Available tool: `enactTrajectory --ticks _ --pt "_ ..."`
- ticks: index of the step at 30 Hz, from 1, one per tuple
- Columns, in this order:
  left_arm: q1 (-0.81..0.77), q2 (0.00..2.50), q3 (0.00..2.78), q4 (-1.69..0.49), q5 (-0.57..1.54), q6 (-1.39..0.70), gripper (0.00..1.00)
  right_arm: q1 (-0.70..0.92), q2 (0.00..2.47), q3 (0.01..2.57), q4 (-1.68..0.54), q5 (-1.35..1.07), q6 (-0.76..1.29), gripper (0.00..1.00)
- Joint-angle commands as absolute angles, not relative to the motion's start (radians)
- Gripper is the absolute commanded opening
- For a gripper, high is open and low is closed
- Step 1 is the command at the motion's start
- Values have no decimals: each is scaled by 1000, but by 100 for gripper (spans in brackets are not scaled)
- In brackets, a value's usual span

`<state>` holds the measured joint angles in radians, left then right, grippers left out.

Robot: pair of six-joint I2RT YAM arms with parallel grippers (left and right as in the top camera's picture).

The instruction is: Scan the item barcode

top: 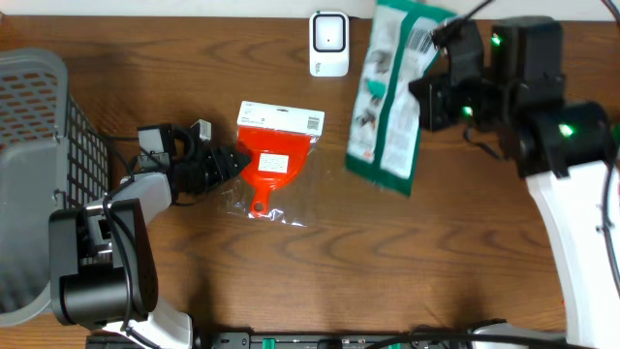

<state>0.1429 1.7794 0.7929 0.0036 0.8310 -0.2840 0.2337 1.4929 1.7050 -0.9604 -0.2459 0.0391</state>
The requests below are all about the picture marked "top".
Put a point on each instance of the red dustpan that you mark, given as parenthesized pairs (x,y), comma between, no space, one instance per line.
(276,184)

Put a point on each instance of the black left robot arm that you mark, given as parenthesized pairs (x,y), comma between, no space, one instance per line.
(102,271)

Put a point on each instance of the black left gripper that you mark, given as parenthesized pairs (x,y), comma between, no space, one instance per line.
(219,168)

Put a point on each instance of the grey plastic basket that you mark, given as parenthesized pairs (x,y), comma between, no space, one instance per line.
(50,160)

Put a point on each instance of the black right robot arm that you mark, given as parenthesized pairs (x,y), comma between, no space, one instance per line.
(513,85)

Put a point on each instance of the white barcode scanner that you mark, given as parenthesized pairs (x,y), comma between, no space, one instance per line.
(329,44)

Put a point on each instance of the green grip gloves package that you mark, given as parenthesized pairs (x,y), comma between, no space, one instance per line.
(383,144)

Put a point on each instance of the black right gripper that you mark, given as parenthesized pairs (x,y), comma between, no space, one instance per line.
(433,104)

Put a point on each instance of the black mounting rail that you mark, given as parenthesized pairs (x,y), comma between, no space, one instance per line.
(279,341)

